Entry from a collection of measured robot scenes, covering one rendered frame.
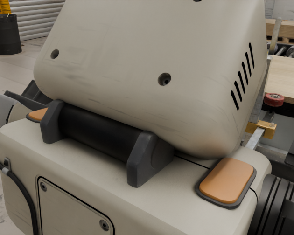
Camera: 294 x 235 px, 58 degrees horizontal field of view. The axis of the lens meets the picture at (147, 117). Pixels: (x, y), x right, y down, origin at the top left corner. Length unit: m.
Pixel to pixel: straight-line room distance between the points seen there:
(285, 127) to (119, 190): 1.26
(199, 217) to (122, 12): 0.18
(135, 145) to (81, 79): 0.08
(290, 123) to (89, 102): 1.25
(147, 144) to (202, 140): 0.04
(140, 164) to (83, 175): 0.06
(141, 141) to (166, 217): 0.06
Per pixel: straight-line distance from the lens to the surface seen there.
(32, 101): 0.44
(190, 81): 0.19
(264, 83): 1.14
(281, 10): 8.37
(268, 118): 1.30
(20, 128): 0.32
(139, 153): 0.20
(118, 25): 0.25
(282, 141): 1.47
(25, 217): 0.35
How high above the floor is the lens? 1.39
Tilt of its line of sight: 28 degrees down
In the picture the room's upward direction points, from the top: straight up
